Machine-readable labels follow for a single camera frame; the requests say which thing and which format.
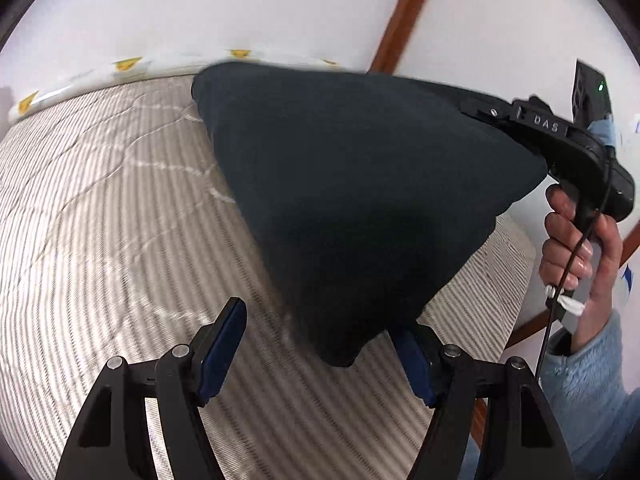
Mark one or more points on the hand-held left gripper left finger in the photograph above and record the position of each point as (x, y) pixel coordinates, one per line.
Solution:
(225, 350)

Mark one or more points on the striped beige mattress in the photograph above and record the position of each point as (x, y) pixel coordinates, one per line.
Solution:
(125, 235)

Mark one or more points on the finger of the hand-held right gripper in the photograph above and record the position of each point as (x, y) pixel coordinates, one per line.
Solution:
(487, 110)

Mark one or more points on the brown wooden door frame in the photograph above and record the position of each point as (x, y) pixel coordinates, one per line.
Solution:
(405, 15)

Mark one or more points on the white fruit print bolster pillow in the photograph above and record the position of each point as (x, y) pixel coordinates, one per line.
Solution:
(75, 80)

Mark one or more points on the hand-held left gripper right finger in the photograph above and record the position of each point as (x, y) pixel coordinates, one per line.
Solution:
(415, 365)

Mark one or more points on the brown wooden baseboard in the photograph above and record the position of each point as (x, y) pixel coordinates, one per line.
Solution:
(530, 330)

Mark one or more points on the person's right hand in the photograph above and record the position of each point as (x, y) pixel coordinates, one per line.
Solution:
(607, 270)

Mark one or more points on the black garment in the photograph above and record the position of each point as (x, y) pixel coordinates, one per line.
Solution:
(350, 185)

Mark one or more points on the black wall box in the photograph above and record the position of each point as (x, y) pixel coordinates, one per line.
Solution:
(587, 85)

